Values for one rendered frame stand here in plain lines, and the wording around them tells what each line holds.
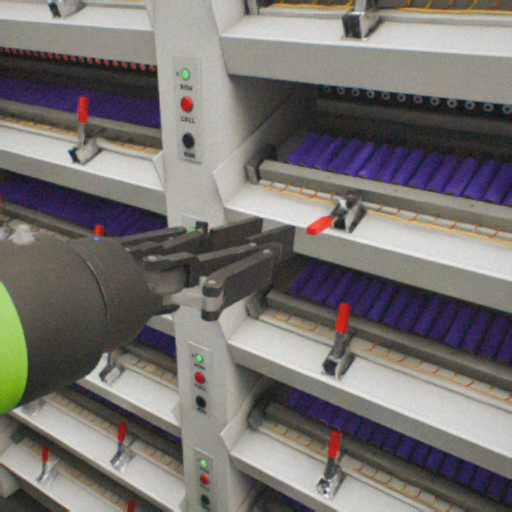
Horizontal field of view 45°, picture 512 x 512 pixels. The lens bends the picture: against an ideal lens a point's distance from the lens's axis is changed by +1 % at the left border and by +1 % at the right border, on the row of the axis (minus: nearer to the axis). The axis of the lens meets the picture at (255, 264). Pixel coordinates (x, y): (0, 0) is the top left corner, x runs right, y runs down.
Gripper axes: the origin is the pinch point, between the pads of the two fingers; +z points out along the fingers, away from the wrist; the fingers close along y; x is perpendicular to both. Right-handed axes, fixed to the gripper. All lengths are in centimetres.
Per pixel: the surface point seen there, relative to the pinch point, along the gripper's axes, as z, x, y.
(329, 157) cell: 24.4, 4.6, -6.4
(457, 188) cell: 23.1, 3.9, 9.9
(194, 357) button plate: 19.4, -26.3, -21.6
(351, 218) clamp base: 16.9, -0.3, 1.1
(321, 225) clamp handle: 11.0, -0.1, 0.7
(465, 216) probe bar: 20.0, 1.8, 12.1
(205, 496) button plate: 23, -52, -21
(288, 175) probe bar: 19.8, 2.4, -9.1
